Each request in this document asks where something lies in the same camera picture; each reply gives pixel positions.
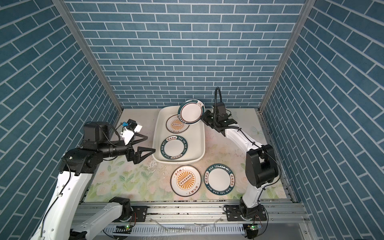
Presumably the green rim plate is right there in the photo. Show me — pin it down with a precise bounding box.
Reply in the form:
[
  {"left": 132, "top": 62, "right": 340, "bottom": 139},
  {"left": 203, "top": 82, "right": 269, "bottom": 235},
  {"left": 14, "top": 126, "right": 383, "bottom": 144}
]
[
  {"left": 160, "top": 135, "right": 188, "bottom": 160},
  {"left": 204, "top": 164, "right": 236, "bottom": 196},
  {"left": 178, "top": 99, "right": 205, "bottom": 125}
]

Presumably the orange sunburst plate back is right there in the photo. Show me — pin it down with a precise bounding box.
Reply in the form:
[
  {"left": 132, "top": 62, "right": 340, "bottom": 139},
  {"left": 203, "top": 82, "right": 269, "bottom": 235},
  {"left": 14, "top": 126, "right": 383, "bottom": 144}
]
[{"left": 166, "top": 115, "right": 189, "bottom": 134}]

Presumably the orange sunburst plate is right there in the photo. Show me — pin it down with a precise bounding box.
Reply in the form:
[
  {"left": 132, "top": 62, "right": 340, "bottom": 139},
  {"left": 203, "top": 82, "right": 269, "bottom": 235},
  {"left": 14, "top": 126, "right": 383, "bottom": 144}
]
[
  {"left": 166, "top": 115, "right": 189, "bottom": 134},
  {"left": 170, "top": 165, "right": 202, "bottom": 197}
]

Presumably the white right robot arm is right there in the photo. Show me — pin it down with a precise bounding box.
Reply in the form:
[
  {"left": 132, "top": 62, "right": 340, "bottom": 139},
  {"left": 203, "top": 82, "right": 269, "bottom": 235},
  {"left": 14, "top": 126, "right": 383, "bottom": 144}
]
[{"left": 202, "top": 110, "right": 279, "bottom": 221}]

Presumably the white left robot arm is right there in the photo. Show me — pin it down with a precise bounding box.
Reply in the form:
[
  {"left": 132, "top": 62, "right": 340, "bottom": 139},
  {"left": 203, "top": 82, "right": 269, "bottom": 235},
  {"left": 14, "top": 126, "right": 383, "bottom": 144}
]
[{"left": 32, "top": 119, "right": 155, "bottom": 240}]

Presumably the white plastic bin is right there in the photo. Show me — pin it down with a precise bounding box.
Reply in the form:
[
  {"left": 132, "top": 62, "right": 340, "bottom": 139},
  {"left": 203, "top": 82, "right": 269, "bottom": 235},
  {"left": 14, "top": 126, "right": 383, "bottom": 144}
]
[{"left": 153, "top": 106, "right": 206, "bottom": 165}]

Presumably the orange sunburst plate front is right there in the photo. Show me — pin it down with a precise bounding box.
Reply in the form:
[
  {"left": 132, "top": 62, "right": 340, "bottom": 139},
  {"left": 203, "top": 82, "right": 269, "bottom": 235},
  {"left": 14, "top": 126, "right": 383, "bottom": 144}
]
[{"left": 170, "top": 165, "right": 202, "bottom": 197}]

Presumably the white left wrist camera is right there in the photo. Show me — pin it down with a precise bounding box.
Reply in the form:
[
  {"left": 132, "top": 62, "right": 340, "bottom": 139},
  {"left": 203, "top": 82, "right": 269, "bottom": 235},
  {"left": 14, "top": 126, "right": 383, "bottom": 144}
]
[{"left": 120, "top": 119, "right": 143, "bottom": 145}]

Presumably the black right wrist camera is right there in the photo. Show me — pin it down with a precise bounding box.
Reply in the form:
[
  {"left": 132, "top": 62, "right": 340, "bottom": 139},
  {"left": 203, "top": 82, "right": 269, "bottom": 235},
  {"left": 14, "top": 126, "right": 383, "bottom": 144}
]
[{"left": 215, "top": 102, "right": 227, "bottom": 117}]

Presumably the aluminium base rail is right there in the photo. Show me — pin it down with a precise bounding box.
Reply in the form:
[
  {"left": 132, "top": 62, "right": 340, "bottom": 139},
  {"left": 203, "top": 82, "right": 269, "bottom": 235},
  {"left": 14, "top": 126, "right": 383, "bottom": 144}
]
[{"left": 97, "top": 200, "right": 317, "bottom": 240}]

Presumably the aluminium corner frame right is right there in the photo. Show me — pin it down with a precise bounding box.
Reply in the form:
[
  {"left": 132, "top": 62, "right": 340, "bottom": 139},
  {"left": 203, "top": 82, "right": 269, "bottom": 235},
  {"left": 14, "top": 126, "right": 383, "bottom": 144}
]
[{"left": 259, "top": 0, "right": 316, "bottom": 113}]

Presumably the aluminium corner frame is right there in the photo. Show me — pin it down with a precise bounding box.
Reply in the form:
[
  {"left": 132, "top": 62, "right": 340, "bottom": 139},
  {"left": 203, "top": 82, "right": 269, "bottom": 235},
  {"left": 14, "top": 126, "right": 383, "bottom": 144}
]
[
  {"left": 259, "top": 0, "right": 316, "bottom": 113},
  {"left": 52, "top": 0, "right": 123, "bottom": 114}
]

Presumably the aluminium corner frame left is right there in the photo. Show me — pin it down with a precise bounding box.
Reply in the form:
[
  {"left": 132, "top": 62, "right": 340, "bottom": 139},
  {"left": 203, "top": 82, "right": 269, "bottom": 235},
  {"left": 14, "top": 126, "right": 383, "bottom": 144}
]
[{"left": 52, "top": 0, "right": 123, "bottom": 114}]

